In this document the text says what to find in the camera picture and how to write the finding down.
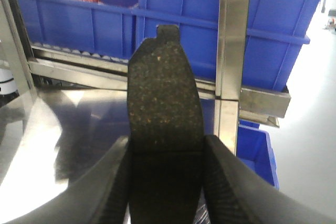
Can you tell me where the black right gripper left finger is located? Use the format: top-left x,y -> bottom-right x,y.
1,136 -> 131,223

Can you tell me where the blue plastic bin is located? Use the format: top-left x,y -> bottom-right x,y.
135,0 -> 320,91
237,121 -> 279,189
17,0 -> 138,59

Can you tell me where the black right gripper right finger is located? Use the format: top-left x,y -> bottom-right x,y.
204,135 -> 335,223

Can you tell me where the left blue plastic bin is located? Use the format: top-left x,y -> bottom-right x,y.
17,0 -> 138,59

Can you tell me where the lower blue plastic bin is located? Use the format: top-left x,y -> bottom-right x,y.
237,121 -> 279,189

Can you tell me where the right blue plastic bin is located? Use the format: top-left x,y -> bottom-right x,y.
135,0 -> 320,91

